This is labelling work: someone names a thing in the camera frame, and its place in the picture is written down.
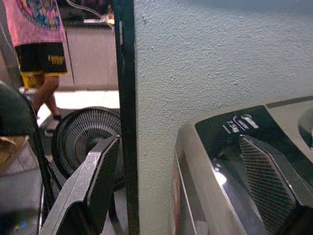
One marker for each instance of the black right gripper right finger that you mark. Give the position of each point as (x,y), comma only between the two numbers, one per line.
(266,186)

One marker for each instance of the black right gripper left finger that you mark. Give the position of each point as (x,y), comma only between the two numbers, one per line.
(80,186)

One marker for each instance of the grey top-load washing machine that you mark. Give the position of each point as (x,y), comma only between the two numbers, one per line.
(203,195)

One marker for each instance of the black floor fan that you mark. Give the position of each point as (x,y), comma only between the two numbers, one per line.
(80,132)

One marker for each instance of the brown cardboard piece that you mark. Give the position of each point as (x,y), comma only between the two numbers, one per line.
(9,149)

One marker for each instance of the dark green chair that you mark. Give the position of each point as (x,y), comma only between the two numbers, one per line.
(12,110)

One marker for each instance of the white cabinet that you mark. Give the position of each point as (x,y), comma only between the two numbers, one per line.
(93,56)

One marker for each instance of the person in pink shirt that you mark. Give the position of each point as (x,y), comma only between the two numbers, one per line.
(36,24)

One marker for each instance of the black metal door frame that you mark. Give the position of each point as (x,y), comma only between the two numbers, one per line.
(127,73)

